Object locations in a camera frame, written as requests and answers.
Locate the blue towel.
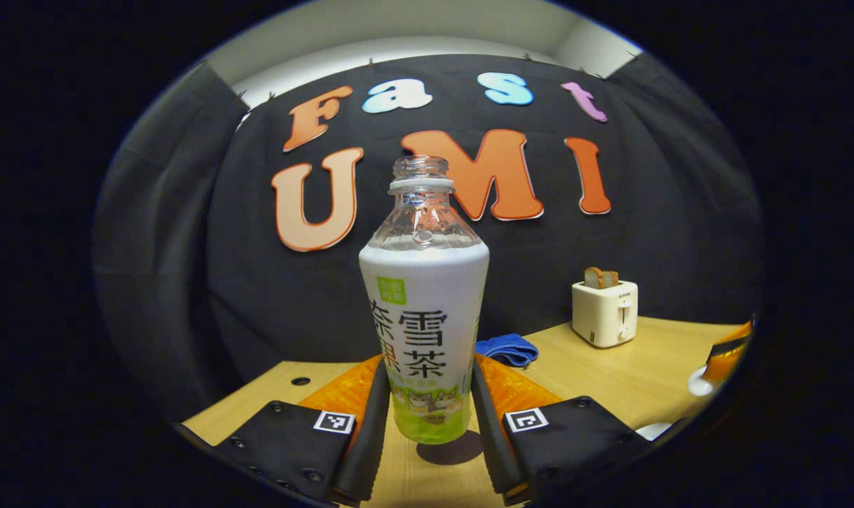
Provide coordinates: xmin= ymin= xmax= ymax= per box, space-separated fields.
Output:
xmin=475 ymin=334 xmax=539 ymax=368

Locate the white toaster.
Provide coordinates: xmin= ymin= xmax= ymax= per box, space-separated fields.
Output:
xmin=572 ymin=279 xmax=639 ymax=349

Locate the dark brown round coaster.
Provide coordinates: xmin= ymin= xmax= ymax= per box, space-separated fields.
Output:
xmin=416 ymin=429 xmax=486 ymax=466

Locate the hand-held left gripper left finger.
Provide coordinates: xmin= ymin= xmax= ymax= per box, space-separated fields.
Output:
xmin=176 ymin=355 xmax=392 ymax=507

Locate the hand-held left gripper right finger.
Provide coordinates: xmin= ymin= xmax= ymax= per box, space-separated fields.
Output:
xmin=469 ymin=353 xmax=654 ymax=505

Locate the black backdrop cloth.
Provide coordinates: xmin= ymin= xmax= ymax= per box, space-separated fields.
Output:
xmin=94 ymin=53 xmax=765 ymax=424

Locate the clear water bottle white label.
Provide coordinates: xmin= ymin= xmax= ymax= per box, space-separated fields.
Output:
xmin=359 ymin=156 xmax=491 ymax=445

